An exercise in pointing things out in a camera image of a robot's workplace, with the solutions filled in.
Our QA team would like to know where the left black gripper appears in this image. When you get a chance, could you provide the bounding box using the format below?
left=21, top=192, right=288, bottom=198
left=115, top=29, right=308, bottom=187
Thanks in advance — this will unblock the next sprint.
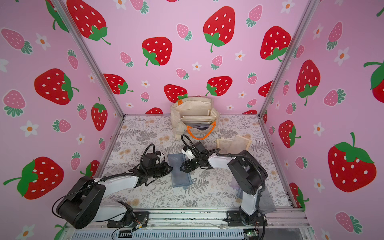
left=147, top=162, right=174, bottom=179

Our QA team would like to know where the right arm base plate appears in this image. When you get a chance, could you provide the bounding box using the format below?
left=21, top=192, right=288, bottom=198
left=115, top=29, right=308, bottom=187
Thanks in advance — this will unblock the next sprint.
left=224, top=209, right=268, bottom=227

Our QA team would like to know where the blue grey pouch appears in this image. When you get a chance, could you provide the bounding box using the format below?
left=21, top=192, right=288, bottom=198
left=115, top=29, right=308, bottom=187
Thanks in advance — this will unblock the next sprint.
left=168, top=154, right=193, bottom=190

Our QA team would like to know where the cream canvas tote bag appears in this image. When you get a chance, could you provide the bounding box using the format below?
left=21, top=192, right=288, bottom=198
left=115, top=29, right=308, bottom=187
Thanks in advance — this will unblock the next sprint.
left=171, top=97, right=220, bottom=141

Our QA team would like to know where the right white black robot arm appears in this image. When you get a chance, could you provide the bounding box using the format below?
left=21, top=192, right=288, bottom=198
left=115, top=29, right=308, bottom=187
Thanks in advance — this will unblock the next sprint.
left=180, top=134, right=268, bottom=226

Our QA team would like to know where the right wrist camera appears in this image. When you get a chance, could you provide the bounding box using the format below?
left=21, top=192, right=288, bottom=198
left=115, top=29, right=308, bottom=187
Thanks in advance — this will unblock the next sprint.
left=182, top=146, right=196, bottom=161

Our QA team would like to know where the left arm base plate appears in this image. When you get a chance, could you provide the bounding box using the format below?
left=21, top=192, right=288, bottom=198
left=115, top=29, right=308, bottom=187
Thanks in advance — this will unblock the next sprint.
left=107, top=211, right=150, bottom=229

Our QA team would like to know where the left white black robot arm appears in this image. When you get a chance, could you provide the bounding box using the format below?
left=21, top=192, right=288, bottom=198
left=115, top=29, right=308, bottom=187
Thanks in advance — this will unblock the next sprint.
left=52, top=144, right=173, bottom=230

